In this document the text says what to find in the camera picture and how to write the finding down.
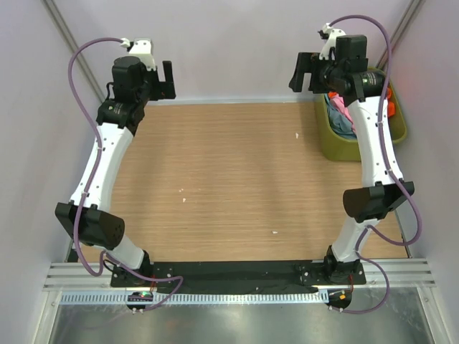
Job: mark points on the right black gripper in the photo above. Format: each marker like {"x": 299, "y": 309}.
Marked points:
{"x": 308, "y": 62}

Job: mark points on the aluminium corner post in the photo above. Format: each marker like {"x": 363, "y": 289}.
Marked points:
{"x": 409, "y": 15}
{"x": 71, "y": 43}

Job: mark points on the orange t shirt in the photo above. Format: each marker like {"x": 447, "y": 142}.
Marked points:
{"x": 391, "y": 107}

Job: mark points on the slotted cable duct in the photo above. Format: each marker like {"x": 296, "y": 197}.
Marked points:
{"x": 142, "y": 297}

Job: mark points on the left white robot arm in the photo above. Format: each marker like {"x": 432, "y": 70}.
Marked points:
{"x": 86, "y": 216}

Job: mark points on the left aluminium corner post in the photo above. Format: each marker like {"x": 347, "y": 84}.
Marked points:
{"x": 71, "y": 43}

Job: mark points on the aluminium front rail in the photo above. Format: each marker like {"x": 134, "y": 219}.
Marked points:
{"x": 392, "y": 272}

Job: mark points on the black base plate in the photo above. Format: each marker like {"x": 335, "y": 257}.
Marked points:
{"x": 260, "y": 277}

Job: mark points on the pink t shirt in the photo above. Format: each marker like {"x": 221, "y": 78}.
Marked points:
{"x": 338, "y": 102}

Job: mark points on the right aluminium corner post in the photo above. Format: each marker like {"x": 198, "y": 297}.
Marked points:
{"x": 409, "y": 15}

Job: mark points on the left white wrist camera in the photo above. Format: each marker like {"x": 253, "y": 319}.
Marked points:
{"x": 141, "y": 48}

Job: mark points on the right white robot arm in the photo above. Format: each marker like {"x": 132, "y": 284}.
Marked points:
{"x": 383, "y": 186}

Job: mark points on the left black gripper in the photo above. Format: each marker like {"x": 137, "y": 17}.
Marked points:
{"x": 164, "y": 90}

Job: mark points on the olive green plastic bin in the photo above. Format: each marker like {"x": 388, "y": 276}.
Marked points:
{"x": 336, "y": 148}

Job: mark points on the light blue t shirt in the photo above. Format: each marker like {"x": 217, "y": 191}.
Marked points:
{"x": 341, "y": 125}

